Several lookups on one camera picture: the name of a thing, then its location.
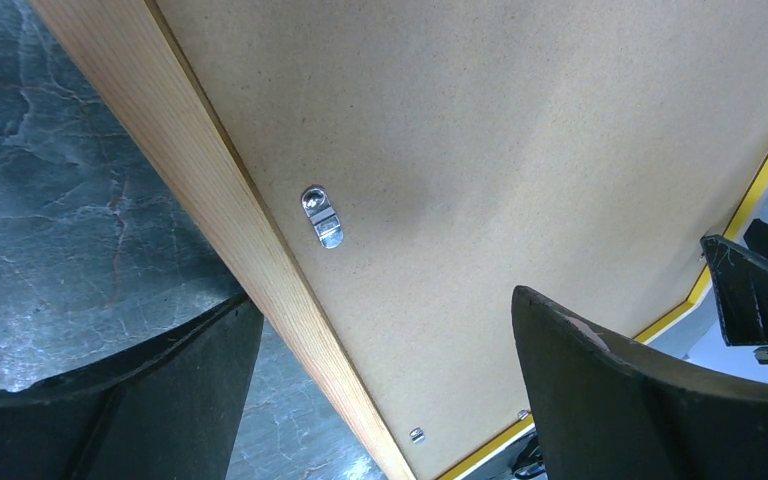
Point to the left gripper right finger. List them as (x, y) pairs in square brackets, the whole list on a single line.
[(608, 407)]

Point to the brown backing board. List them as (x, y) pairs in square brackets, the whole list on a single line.
[(490, 166)]

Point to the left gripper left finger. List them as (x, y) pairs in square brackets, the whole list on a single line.
[(167, 408)]

